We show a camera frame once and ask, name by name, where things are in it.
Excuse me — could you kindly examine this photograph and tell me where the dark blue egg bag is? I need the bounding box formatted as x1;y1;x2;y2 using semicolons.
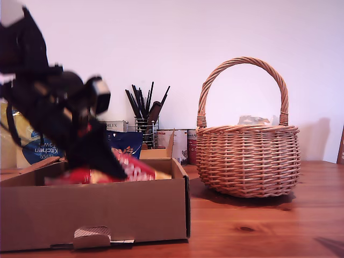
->
106;130;144;160

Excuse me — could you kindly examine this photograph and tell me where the red white Maltesers bag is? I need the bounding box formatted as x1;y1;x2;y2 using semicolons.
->
44;153;173;185

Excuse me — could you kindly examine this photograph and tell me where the brown green swirl egg bag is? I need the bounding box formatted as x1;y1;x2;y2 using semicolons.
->
238;115;271;126

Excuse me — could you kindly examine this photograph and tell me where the white Porlex box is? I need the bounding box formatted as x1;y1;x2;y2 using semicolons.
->
103;120;128;133

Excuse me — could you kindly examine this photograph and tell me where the brown cardboard box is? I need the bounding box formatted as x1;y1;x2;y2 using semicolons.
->
0;128;191;252

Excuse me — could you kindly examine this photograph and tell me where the woven wicker basket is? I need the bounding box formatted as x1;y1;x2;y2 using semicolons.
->
195;56;301;199

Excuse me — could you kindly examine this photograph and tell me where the yellow kitchen towel pack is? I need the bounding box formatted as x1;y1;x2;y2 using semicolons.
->
0;99;68;169

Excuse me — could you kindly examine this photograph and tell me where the white label tin can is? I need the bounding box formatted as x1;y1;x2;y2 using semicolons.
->
157;129;188;165

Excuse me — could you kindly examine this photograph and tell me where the red label tin can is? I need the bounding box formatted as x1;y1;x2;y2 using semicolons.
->
187;129;198;165

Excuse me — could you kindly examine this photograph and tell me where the chrome wire utensil holder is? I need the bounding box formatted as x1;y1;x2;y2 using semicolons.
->
133;115;160;148

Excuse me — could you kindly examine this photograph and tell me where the dark brown wooden handle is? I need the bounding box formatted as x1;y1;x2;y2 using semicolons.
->
147;101;162;127

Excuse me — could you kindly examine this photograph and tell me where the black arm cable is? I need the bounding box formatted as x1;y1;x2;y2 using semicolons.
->
5;103;23;148

